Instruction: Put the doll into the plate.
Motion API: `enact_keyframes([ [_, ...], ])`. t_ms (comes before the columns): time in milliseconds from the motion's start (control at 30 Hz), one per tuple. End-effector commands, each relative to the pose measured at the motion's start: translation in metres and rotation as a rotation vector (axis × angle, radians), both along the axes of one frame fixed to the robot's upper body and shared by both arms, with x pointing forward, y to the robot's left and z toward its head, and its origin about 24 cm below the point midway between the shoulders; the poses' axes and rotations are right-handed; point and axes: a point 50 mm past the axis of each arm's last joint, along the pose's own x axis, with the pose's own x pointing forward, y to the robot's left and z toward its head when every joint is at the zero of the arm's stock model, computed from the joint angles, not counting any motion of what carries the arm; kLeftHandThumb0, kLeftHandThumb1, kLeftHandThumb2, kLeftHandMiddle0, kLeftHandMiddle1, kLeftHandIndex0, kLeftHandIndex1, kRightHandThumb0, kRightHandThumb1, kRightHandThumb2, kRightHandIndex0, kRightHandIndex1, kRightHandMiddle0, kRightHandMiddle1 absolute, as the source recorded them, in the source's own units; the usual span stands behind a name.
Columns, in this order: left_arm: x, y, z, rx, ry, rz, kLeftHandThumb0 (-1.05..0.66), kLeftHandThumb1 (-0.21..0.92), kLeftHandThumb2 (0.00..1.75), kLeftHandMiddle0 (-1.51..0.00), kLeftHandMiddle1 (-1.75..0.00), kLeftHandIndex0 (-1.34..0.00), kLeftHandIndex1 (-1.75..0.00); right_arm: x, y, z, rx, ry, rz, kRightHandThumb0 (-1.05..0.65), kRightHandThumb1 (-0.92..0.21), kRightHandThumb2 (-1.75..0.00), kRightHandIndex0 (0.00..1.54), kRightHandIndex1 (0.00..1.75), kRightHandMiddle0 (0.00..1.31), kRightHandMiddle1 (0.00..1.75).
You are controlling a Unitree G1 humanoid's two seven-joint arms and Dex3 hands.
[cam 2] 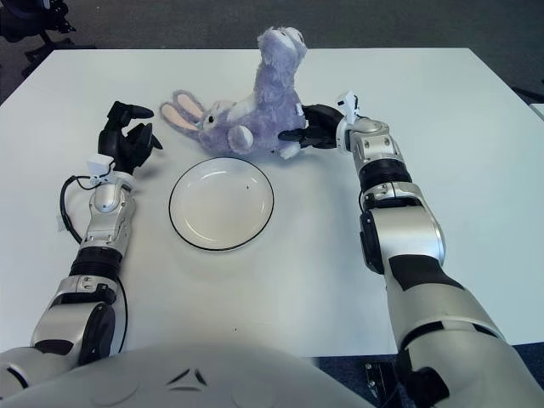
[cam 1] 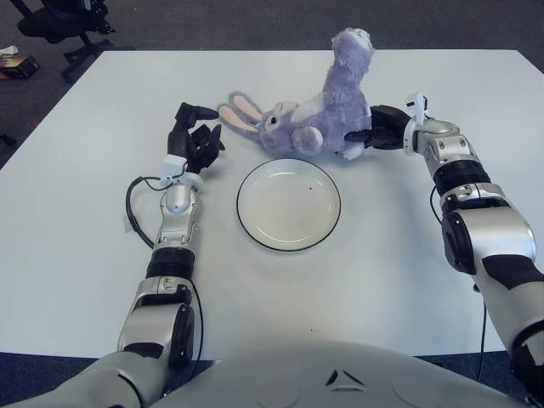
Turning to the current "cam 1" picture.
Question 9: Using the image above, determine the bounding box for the black office chair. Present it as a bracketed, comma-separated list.
[10, 0, 137, 82]

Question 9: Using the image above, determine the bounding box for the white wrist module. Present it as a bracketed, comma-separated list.
[162, 155, 188, 179]
[403, 91, 430, 124]

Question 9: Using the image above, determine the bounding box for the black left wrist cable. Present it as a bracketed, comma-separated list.
[125, 176, 171, 250]

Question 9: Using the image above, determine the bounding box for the purple plush bunny doll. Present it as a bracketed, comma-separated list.
[217, 27, 375, 162]

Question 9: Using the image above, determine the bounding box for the white plate with black rim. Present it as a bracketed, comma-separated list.
[236, 157, 342, 254]

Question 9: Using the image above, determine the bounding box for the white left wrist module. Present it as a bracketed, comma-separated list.
[162, 155, 188, 179]

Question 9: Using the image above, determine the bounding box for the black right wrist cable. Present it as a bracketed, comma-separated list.
[428, 180, 490, 383]

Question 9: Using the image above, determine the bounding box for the silver robot torso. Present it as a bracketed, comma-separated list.
[148, 339, 528, 408]

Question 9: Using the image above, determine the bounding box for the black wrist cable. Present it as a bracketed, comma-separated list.
[125, 176, 171, 250]
[428, 180, 490, 383]

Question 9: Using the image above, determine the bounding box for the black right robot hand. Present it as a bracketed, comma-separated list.
[344, 104, 411, 152]

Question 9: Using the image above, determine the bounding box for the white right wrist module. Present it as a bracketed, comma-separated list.
[403, 91, 430, 124]

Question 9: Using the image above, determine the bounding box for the yellow and black box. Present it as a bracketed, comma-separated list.
[0, 54, 40, 80]

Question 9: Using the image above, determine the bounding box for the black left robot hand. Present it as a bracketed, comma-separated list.
[166, 101, 225, 174]

